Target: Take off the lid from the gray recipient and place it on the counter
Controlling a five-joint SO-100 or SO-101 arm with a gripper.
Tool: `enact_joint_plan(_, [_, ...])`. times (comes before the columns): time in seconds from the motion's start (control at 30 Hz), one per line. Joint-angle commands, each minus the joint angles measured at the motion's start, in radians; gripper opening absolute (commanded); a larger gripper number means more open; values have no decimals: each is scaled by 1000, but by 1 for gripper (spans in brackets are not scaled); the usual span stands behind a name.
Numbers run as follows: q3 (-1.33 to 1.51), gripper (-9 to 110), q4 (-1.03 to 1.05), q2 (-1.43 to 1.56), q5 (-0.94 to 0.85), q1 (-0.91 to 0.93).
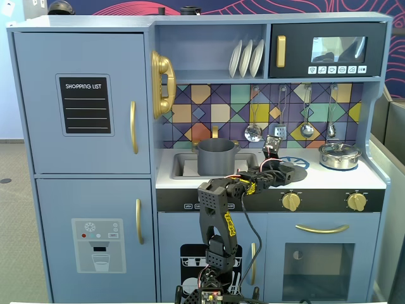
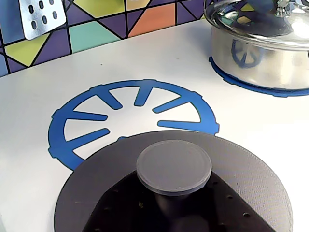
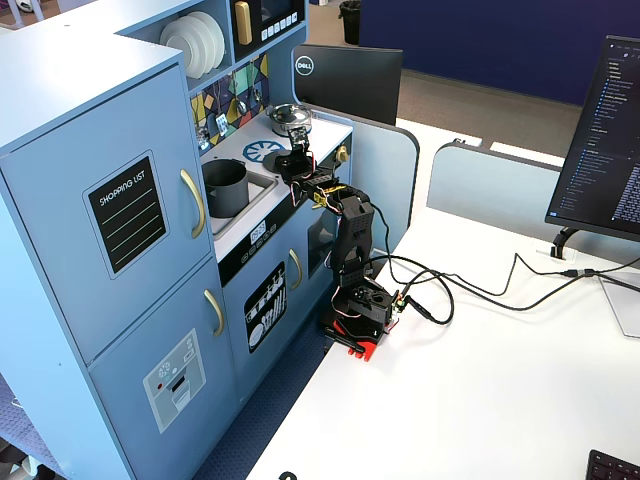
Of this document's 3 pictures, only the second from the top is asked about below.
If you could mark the colorful geometric backsplash panel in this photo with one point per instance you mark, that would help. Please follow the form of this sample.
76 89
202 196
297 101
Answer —
96 33

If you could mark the blue toy kitchen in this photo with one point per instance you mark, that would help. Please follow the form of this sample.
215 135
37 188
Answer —
36 108

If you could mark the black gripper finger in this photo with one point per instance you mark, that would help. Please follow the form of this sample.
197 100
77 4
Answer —
120 207
229 212

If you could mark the slotted metal spatula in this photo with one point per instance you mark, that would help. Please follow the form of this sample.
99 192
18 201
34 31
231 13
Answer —
41 26

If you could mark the gray pot lid with knob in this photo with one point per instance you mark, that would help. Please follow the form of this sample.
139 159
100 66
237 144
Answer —
241 169

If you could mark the stainless steel pot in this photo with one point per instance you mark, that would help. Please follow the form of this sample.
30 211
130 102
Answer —
265 65

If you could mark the glass and steel pot lid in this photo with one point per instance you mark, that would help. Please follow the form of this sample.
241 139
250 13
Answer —
265 21

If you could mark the blue burner print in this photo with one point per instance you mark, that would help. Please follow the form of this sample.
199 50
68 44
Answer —
231 78
58 135

